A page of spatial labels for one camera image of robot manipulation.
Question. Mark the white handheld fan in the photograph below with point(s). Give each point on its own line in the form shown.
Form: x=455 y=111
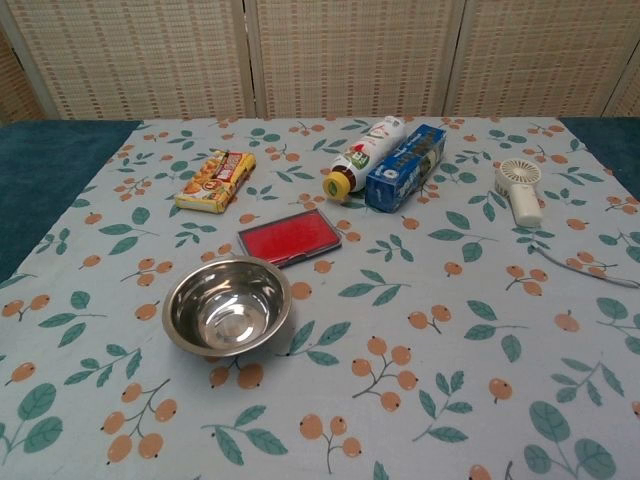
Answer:
x=525 y=200

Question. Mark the white bottle yellow cap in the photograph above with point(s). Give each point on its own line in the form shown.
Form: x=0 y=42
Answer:
x=365 y=155

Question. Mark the woven bamboo screen panel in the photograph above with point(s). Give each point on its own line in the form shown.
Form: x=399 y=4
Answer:
x=20 y=90
x=545 y=55
x=630 y=100
x=140 y=60
x=355 y=60

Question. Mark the long blue carton box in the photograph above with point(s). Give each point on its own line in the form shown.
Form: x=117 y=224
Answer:
x=400 y=175

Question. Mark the stainless steel bowl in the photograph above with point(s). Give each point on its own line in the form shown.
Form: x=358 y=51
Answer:
x=225 y=320

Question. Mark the yellow curry box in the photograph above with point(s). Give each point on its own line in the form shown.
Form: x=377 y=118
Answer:
x=215 y=182

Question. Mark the floral tablecloth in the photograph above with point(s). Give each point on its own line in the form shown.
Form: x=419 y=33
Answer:
x=400 y=350

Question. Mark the pink white packet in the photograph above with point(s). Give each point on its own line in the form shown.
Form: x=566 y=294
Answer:
x=290 y=237

